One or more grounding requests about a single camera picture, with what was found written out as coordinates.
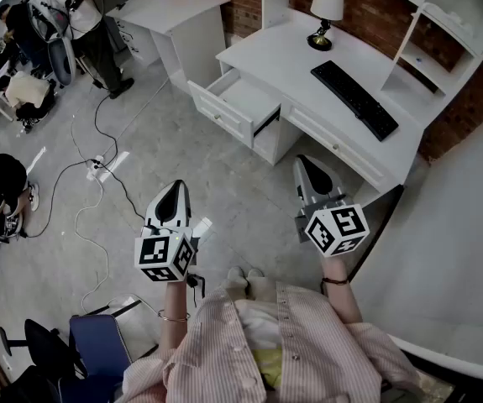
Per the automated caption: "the thin gold bracelet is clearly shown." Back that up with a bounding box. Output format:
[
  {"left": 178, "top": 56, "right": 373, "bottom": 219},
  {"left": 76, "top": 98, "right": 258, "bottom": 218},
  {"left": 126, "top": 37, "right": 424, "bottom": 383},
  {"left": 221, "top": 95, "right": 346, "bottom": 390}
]
[{"left": 157, "top": 308, "right": 192, "bottom": 323}]

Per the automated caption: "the white floor cable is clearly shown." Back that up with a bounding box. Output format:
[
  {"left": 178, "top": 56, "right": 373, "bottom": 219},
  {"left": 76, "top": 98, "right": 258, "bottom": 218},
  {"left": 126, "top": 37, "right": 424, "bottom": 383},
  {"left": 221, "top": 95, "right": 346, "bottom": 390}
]
[{"left": 74, "top": 177, "right": 112, "bottom": 315}]

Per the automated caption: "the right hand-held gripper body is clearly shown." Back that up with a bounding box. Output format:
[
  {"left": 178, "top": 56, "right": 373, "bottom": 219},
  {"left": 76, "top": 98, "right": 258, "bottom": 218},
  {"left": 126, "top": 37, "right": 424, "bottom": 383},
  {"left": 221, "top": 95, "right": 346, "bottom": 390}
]
[{"left": 294, "top": 193, "right": 370, "bottom": 259}]

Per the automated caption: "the person's beige left shoe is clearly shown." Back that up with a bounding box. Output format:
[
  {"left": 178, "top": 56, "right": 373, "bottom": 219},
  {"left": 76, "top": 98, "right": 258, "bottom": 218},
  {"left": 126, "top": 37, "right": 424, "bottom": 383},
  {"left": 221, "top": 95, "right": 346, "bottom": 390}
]
[{"left": 223, "top": 266, "right": 249, "bottom": 297}]

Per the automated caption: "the white power strip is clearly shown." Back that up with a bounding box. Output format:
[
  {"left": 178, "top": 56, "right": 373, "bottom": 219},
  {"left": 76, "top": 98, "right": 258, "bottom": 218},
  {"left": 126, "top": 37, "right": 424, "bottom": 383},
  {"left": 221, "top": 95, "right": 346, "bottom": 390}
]
[{"left": 85, "top": 154, "right": 106, "bottom": 181}]

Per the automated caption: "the person's right forearm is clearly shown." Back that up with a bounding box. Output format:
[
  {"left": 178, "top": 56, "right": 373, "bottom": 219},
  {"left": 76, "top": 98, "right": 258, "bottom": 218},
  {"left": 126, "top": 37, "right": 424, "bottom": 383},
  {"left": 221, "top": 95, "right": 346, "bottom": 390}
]
[{"left": 320, "top": 254, "right": 365, "bottom": 325}]

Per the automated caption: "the small white desk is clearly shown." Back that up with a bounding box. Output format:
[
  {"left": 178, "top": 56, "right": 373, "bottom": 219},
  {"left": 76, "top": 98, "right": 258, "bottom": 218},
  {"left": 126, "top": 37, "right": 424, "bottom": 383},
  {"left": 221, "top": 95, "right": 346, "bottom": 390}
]
[{"left": 105, "top": 0, "right": 231, "bottom": 97}]

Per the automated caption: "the person's pink striped shirt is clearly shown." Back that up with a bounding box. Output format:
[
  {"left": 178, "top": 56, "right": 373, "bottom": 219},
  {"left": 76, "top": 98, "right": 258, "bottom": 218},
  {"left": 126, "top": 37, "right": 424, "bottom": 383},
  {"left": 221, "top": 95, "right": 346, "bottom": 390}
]
[{"left": 114, "top": 283, "right": 429, "bottom": 403}]

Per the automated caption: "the grey office chair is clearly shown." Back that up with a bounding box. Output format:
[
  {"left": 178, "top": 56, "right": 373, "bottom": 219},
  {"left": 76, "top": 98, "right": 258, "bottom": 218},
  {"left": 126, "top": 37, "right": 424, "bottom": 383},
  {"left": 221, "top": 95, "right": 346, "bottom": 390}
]
[{"left": 26, "top": 0, "right": 78, "bottom": 88}]

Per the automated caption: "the person's left forearm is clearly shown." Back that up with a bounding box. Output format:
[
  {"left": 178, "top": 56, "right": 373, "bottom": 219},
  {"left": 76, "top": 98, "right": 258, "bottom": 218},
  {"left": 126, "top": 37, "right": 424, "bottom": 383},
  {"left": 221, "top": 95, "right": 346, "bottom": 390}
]
[{"left": 156, "top": 280, "right": 192, "bottom": 352}]

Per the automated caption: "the white closed drawer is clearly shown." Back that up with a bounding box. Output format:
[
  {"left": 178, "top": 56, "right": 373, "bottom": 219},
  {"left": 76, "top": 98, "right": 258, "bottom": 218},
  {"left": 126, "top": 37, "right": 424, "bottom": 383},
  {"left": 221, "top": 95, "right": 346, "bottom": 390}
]
[{"left": 286, "top": 105, "right": 389, "bottom": 191}]

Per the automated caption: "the white drawer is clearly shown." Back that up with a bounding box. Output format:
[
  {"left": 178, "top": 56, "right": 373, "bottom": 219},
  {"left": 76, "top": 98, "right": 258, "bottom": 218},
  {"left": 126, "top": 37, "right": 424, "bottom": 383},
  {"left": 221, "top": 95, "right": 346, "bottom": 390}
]
[
  {"left": 187, "top": 67, "right": 283, "bottom": 149},
  {"left": 286, "top": 105, "right": 389, "bottom": 191}
]

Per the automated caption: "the black keyboard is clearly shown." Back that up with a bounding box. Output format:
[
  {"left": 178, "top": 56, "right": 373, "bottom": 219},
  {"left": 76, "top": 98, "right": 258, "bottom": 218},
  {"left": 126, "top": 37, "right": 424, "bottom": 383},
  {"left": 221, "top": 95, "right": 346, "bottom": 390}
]
[{"left": 310, "top": 60, "right": 400, "bottom": 143}]

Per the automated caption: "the person's white undershirt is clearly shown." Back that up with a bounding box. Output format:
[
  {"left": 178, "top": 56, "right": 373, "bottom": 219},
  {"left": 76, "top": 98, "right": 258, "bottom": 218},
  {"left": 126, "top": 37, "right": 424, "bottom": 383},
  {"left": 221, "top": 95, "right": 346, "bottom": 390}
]
[{"left": 234, "top": 298, "right": 283, "bottom": 350}]

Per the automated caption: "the black floor cable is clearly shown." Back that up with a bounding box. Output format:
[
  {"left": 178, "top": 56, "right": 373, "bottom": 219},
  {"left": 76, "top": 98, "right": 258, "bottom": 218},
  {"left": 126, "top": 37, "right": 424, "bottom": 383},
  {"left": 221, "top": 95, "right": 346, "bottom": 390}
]
[
  {"left": 92, "top": 80, "right": 119, "bottom": 166},
  {"left": 97, "top": 161, "right": 148, "bottom": 222},
  {"left": 25, "top": 160, "right": 99, "bottom": 239}
]

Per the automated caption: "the blue chair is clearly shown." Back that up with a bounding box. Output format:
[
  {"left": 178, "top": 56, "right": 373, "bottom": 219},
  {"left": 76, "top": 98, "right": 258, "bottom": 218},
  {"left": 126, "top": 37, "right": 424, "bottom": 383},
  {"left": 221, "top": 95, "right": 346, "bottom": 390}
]
[{"left": 68, "top": 314, "right": 134, "bottom": 403}]

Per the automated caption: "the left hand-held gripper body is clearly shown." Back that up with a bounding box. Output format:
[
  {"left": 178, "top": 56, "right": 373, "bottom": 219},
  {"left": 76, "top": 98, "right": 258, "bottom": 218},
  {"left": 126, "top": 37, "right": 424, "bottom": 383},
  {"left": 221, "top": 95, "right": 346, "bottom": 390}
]
[{"left": 134, "top": 218, "right": 213, "bottom": 285}]

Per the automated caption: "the person's beige right shoe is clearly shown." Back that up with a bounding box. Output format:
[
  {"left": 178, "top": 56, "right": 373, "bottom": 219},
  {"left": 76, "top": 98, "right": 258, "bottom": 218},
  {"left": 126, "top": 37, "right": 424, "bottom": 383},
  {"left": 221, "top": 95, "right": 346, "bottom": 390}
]
[{"left": 247, "top": 268, "right": 267, "bottom": 294}]

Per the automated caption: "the person's beige shoe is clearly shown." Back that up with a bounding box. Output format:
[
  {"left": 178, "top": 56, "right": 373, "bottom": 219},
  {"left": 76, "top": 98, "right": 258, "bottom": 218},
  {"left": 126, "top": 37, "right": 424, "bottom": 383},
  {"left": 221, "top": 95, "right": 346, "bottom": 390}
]
[
  {"left": 223, "top": 266, "right": 249, "bottom": 297},
  {"left": 247, "top": 268, "right": 267, "bottom": 294}
]

